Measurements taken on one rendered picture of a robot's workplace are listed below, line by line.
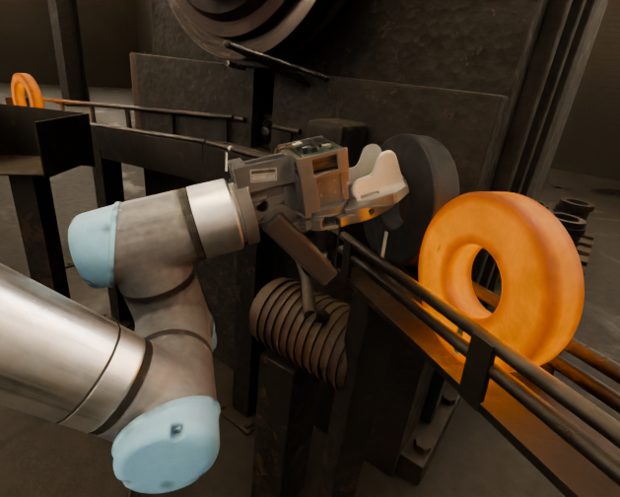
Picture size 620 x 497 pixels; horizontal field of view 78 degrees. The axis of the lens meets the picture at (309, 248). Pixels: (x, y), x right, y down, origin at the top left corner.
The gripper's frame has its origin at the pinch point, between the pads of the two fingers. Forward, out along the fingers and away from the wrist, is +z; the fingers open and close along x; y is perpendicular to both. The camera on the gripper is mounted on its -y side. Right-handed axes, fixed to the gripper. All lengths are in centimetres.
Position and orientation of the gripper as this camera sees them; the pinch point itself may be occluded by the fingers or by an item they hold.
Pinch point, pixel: (407, 185)
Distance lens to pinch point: 47.5
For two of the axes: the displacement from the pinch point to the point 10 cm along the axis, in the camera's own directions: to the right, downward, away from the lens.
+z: 9.4, -2.7, 2.2
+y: -1.4, -8.6, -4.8
